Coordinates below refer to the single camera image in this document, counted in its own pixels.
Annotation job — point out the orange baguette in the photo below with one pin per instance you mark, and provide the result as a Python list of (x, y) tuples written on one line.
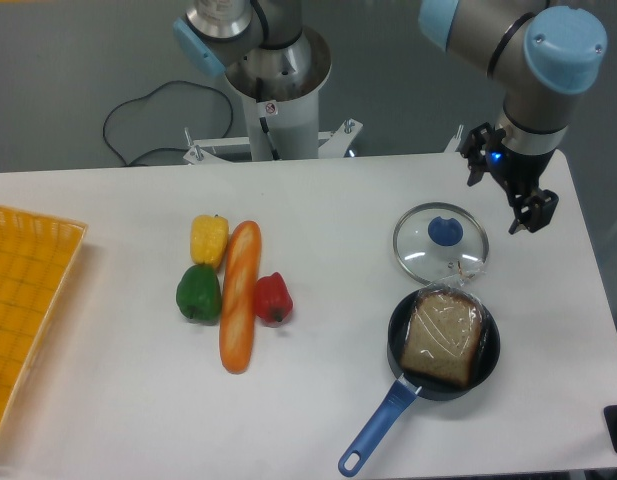
[(236, 337)]

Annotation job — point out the white pedestal base frame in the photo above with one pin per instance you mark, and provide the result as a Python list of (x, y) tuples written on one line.
[(331, 144)]

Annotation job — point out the yellow woven basket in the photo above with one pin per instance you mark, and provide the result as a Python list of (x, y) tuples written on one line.
[(37, 252)]

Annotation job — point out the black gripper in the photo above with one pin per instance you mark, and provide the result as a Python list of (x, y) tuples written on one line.
[(516, 161)]

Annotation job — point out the glass pot lid blue knob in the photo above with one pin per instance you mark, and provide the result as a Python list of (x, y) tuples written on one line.
[(437, 240)]

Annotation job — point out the red bell pepper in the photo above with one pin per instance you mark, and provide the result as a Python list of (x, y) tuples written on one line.
[(272, 301)]

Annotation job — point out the bagged bread slice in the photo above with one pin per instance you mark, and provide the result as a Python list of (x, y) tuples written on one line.
[(447, 332)]

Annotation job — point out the dark frying pan blue handle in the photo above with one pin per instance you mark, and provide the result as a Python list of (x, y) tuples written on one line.
[(406, 388)]

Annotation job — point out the yellow bell pepper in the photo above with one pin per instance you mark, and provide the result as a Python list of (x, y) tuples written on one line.
[(208, 239)]

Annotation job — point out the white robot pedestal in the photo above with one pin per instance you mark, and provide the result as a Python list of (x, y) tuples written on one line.
[(279, 90)]

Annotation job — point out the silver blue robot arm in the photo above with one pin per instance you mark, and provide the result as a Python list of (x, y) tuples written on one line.
[(545, 56)]

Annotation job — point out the green bell pepper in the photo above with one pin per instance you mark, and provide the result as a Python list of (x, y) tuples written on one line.
[(198, 295)]

